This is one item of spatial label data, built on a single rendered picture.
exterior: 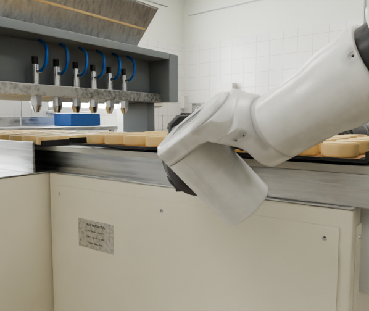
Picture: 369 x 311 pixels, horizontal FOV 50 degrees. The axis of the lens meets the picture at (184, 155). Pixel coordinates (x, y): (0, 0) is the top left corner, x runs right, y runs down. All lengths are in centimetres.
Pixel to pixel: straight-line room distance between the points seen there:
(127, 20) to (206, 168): 92
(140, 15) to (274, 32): 440
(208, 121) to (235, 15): 566
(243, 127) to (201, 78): 587
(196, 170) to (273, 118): 11
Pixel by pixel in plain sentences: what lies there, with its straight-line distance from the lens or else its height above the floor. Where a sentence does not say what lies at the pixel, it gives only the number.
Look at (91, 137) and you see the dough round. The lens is 87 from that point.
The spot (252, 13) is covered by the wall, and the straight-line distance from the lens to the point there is 587.
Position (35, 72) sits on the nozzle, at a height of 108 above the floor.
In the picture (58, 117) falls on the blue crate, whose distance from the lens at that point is 452.
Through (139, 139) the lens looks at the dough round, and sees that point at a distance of 79.
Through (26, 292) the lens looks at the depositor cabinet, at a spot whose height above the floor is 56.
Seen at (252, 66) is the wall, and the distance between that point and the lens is 573.
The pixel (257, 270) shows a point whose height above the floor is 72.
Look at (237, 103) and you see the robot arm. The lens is 38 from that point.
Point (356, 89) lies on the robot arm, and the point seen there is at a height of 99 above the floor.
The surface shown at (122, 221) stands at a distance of 84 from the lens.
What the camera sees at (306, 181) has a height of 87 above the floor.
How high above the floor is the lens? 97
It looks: 5 degrees down
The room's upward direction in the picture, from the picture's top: straight up
